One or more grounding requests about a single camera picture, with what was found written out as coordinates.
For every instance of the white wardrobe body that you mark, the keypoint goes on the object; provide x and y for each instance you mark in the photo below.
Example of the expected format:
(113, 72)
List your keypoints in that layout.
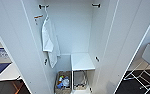
(77, 30)

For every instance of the white clothes hanger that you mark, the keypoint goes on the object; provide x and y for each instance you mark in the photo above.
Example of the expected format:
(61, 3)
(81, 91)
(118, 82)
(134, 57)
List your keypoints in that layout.
(45, 14)

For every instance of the black wardrobe hook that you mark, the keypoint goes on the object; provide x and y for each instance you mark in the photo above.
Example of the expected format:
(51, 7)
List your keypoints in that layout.
(96, 5)
(42, 6)

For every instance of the white hanging cloth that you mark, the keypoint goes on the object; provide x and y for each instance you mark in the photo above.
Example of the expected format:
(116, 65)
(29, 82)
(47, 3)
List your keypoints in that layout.
(50, 41)

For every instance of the orange label sticker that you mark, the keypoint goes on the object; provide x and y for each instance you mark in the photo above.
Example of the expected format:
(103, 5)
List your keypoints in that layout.
(38, 16)

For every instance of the wall plate with blue print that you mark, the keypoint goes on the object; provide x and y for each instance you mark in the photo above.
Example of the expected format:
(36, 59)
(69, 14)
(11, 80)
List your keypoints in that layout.
(1, 52)

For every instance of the box with bottles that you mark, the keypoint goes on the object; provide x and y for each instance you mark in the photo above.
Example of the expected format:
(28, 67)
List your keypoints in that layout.
(63, 82)

